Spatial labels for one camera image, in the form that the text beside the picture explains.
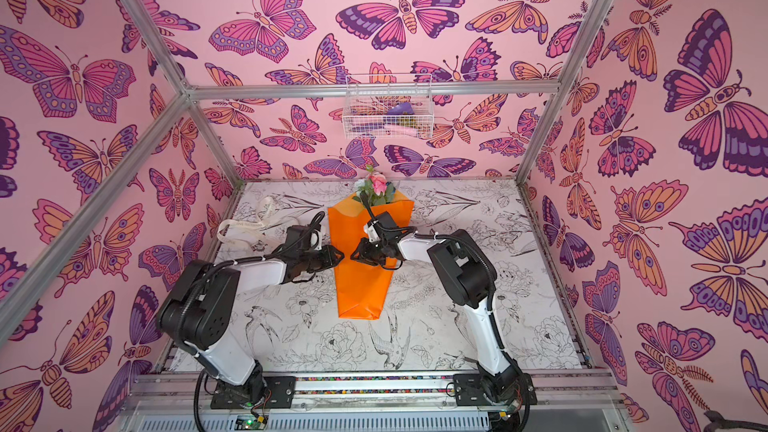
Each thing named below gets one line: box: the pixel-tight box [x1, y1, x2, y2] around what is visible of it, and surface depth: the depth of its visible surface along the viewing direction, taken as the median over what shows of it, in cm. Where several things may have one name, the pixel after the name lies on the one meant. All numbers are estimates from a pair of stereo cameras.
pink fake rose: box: [366, 165, 387, 205], surface depth 111 cm
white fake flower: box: [352, 178, 375, 205], surface depth 115 cm
